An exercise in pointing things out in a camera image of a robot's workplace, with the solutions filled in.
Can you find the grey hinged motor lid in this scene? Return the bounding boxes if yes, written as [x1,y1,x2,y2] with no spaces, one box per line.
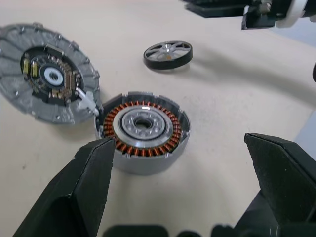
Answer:
[0,22,101,126]

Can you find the black spoked rotor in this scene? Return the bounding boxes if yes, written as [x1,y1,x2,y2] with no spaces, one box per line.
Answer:
[143,40,194,71]

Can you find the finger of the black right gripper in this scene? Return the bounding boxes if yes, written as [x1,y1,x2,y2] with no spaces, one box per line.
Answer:
[184,0,245,18]

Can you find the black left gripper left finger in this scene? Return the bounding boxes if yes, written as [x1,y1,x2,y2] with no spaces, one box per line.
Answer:
[12,137,116,237]

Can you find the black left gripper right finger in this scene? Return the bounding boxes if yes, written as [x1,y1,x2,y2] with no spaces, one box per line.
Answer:
[243,132,316,228]

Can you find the grey motor housing copper windings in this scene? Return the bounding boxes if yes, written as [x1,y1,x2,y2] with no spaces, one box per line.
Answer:
[95,90,192,176]

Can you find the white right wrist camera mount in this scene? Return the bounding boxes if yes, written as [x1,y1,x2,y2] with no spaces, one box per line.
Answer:
[276,0,306,28]

